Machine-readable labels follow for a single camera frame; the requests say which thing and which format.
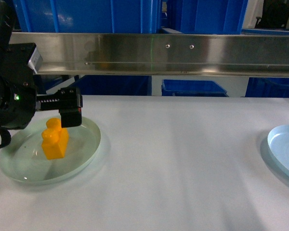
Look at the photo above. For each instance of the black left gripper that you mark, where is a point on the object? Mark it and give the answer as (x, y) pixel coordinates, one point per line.
(18, 91)

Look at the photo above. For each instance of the yellow toy building block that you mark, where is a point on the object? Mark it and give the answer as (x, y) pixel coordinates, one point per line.
(54, 139)

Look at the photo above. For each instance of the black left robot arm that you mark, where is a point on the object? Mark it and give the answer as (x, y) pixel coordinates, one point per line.
(7, 21)

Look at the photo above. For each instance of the blue bin lower left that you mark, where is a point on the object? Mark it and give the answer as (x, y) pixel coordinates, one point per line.
(96, 84)

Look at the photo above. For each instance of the pale green round plate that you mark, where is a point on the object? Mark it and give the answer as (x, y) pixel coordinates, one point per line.
(23, 159)

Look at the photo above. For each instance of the large blue bin upper left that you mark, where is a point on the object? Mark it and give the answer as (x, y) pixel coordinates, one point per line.
(89, 16)

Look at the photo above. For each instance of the large blue bin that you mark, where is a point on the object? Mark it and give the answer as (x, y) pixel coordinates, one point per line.
(89, 16)
(208, 16)

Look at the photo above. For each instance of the blue bin lower middle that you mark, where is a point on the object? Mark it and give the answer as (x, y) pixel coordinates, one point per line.
(192, 88)

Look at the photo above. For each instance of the large blue bin upper right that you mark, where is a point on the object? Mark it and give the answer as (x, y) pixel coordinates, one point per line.
(208, 16)

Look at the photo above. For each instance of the blue bin lower right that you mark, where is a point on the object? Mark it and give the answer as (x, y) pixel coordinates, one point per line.
(260, 87)

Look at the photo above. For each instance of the light blue round plate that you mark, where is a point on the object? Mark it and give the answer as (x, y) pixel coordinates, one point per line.
(278, 144)

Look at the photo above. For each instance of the black office chair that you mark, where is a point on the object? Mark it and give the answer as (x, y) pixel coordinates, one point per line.
(275, 15)

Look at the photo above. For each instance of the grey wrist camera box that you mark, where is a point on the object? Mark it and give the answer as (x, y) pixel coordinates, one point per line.
(35, 61)

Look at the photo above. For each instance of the stainless steel shelf rail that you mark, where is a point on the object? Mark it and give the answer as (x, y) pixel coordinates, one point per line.
(160, 54)

